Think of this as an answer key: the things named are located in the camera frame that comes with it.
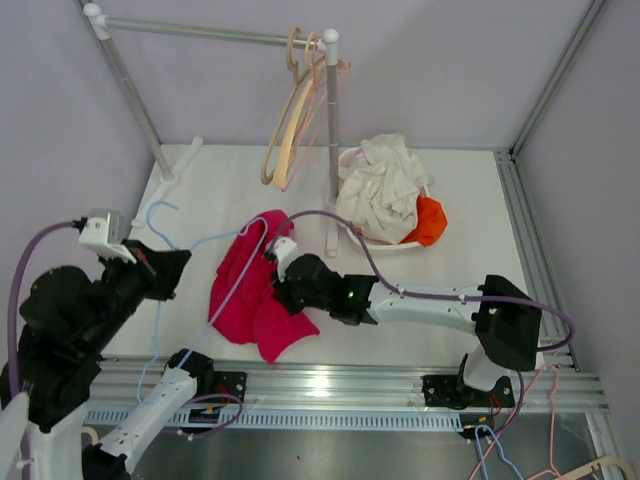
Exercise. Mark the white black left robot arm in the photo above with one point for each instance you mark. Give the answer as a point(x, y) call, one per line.
point(69, 321)

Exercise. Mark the cream hanger on floor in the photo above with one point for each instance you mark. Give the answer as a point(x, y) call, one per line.
point(600, 465)

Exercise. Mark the white perforated plastic basket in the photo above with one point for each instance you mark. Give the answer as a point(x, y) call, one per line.
point(370, 242)

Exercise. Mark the pink hanger on floor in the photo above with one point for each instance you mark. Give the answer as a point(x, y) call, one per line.
point(529, 435)

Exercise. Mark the blue wire hanger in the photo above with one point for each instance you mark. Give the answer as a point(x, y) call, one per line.
point(190, 317)

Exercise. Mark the silver clothes rack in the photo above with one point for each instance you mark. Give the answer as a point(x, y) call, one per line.
point(102, 26)

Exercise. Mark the white t shirt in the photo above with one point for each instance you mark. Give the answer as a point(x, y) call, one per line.
point(380, 190)

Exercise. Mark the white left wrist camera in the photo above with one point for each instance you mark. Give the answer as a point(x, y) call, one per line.
point(103, 233)

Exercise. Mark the cream wooden hanger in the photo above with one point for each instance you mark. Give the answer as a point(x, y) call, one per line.
point(292, 64)
point(301, 113)

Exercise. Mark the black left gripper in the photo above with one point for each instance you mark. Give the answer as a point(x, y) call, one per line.
point(163, 267)

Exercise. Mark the blue hanger on floor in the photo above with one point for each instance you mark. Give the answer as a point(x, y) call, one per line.
point(495, 445)

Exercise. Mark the cream hanger floor left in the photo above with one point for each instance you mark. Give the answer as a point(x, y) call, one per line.
point(89, 436)

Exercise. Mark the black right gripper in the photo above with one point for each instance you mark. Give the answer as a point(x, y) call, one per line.
point(283, 295)

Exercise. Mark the magenta t shirt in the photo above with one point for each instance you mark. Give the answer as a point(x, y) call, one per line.
point(242, 307)

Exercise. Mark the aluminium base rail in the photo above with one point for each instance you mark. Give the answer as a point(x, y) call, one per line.
point(366, 398)

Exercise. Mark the pink wire hanger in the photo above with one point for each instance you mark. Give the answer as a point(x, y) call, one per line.
point(313, 131)

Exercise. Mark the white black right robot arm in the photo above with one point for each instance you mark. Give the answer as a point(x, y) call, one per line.
point(502, 317)

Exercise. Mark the orange t shirt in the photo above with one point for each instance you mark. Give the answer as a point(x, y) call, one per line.
point(432, 222)

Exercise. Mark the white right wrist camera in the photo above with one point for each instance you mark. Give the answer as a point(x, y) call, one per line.
point(282, 252)

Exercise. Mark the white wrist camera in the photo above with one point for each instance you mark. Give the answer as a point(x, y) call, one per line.
point(282, 252)
point(103, 233)

